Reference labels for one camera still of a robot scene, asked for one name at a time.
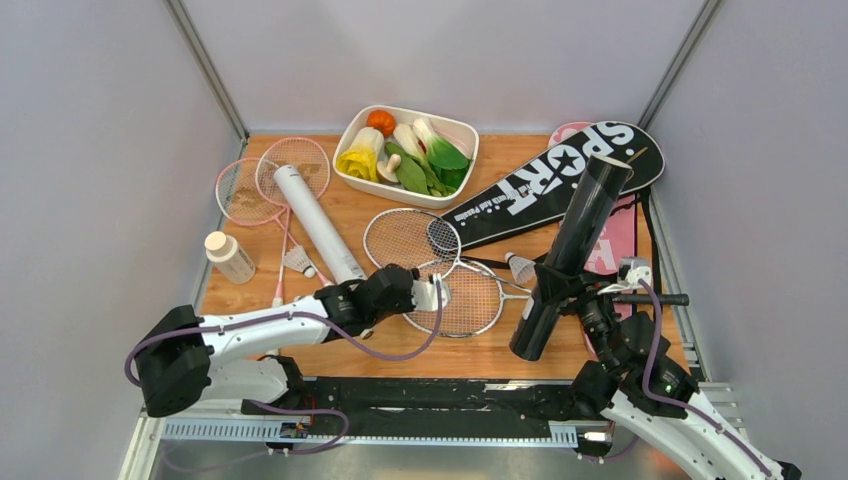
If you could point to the toy mushroom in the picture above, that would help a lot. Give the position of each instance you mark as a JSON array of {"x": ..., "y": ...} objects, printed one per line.
[{"x": 387, "y": 169}]

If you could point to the small white bottle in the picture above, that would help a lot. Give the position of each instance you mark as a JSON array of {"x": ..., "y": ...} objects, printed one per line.
[{"x": 229, "y": 258}]

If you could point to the black racket bag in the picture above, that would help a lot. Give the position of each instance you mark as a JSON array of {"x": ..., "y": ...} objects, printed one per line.
[{"x": 539, "y": 192}]

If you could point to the white shuttlecock tube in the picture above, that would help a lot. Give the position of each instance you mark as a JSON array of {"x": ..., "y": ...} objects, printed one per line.
[{"x": 326, "y": 239}]

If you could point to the shuttlecock by pink racket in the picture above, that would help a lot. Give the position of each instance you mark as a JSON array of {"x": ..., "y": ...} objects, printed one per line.
[{"x": 297, "y": 259}]

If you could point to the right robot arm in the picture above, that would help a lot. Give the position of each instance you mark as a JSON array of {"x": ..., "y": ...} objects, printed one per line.
[{"x": 632, "y": 382}]

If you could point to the shuttlecock centre left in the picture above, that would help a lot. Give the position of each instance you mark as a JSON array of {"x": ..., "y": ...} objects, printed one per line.
[{"x": 521, "y": 268}]

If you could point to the pink racket front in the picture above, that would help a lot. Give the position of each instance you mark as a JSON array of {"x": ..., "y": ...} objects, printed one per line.
[{"x": 240, "y": 201}]

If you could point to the toy green leaf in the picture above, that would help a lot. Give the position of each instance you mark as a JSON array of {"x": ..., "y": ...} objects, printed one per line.
[{"x": 410, "y": 174}]

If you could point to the toy pumpkin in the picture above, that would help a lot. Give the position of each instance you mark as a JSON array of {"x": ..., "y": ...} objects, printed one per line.
[{"x": 382, "y": 121}]

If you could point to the black shuttlecock tube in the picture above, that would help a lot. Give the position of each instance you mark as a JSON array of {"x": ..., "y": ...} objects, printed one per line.
[{"x": 597, "y": 191}]

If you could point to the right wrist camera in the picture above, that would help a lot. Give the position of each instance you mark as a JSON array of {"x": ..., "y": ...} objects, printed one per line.
[{"x": 633, "y": 272}]

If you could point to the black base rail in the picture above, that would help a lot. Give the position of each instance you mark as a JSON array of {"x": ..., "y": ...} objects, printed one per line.
[{"x": 408, "y": 411}]

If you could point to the toy napa cabbage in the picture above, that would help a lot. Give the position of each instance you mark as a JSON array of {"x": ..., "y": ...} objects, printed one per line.
[{"x": 360, "y": 159}]

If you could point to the pink racket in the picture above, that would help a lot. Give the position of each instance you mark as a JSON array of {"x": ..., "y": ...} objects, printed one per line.
[
  {"x": 240, "y": 201},
  {"x": 309, "y": 161}
]

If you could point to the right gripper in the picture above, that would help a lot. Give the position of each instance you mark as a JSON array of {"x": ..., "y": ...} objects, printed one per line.
[{"x": 552, "y": 286}]

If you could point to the white vegetable tray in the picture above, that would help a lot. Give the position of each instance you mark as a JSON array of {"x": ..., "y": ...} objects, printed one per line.
[{"x": 461, "y": 134}]

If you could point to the pink racket bag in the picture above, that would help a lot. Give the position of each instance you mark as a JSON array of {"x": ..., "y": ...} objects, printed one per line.
[{"x": 617, "y": 240}]

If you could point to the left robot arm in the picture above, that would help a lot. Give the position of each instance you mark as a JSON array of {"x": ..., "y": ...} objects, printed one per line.
[{"x": 189, "y": 358}]

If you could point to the toy bok choy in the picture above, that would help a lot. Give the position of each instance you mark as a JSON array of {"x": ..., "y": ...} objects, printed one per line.
[{"x": 444, "y": 164}]

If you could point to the pink racket rear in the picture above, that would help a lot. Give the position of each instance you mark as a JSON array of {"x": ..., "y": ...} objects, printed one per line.
[{"x": 309, "y": 161}]

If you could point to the white racket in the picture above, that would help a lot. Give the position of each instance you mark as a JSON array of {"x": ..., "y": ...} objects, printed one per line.
[
  {"x": 416, "y": 238},
  {"x": 477, "y": 297}
]

